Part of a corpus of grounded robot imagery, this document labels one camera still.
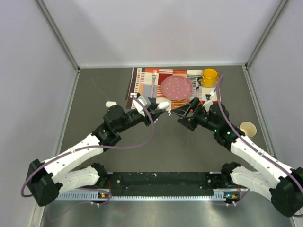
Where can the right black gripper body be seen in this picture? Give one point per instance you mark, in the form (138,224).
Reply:
(202,118)

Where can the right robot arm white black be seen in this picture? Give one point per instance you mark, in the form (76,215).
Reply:
(288,202)

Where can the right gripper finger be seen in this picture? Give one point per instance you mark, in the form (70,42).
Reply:
(187,121)
(184,110)

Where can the grey slotted cable duct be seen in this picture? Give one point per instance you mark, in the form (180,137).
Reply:
(83,195)

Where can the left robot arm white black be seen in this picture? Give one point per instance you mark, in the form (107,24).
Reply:
(48,179)

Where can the yellow mug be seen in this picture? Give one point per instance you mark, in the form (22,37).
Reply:
(208,77)

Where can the pink handled fork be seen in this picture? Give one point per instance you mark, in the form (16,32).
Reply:
(154,76)

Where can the beige ceramic mug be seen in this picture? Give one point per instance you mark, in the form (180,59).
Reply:
(248,128)

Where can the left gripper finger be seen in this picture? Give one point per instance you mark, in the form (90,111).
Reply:
(155,108)
(155,114)

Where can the pink dotted plate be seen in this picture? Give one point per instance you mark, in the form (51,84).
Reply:
(177,88)

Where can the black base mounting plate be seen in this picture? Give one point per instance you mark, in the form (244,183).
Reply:
(163,183)

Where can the patchwork colourful placemat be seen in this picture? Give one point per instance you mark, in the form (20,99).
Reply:
(141,81)

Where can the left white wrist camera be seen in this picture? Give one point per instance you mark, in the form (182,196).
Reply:
(139,101)

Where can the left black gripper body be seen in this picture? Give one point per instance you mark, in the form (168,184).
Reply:
(132,120)

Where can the white charging case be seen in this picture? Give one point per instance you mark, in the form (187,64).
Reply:
(163,106)

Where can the closed white earbud case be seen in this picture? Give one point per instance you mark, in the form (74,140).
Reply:
(110,104)

